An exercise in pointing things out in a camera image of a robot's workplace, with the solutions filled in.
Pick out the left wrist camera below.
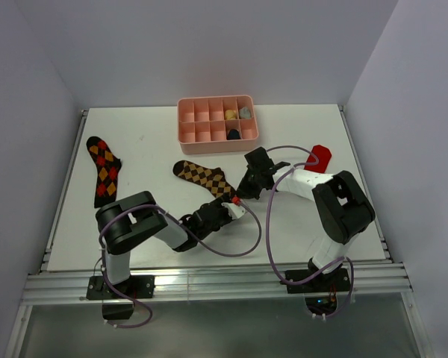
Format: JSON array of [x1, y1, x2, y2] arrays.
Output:
[[225, 196, 247, 220]]

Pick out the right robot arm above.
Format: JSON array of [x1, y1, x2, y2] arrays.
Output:
[[237, 147, 376, 291]]

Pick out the grey rolled sock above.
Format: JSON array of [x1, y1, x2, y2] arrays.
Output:
[[239, 107, 252, 119]]

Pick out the yellow rolled sock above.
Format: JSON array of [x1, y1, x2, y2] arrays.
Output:
[[224, 110, 237, 120]]

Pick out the dark navy rolled sock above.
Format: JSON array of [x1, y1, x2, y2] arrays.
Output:
[[226, 128, 240, 140]]

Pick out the red christmas sock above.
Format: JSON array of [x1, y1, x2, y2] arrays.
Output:
[[305, 145, 332, 174]]

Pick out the pink divided organizer box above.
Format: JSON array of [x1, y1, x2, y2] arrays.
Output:
[[177, 95, 259, 155]]

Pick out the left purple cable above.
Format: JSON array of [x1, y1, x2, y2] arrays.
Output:
[[96, 197, 263, 329]]

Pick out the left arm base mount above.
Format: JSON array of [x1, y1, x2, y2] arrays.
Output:
[[86, 275, 155, 321]]

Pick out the brown yellow argyle sock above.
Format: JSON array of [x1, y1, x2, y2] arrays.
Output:
[[172, 160, 236, 202]]

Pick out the aluminium front rail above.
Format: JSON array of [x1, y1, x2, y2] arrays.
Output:
[[20, 262, 413, 306]]

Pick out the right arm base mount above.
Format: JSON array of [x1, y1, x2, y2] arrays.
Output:
[[285, 266, 353, 315]]

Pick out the red orange argyle sock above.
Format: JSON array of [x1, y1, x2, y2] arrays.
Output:
[[86, 136, 122, 208]]

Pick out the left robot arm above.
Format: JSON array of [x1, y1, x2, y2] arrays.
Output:
[[87, 191, 243, 300]]

